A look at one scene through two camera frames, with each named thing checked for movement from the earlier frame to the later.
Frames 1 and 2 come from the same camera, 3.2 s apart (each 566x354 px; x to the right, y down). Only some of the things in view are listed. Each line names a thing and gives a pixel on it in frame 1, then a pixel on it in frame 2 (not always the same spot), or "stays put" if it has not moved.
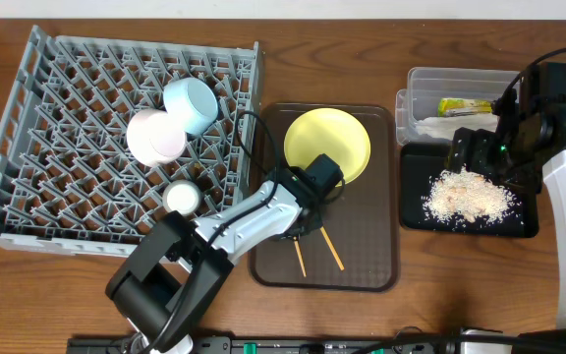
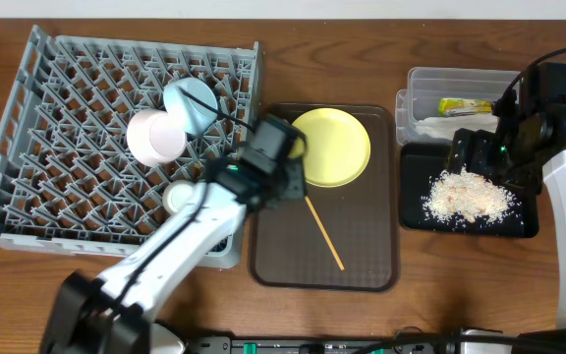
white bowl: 154,139 stays put
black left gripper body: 305,228 → 292,182
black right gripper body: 502,157 stays put
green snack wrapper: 459,106 stays put
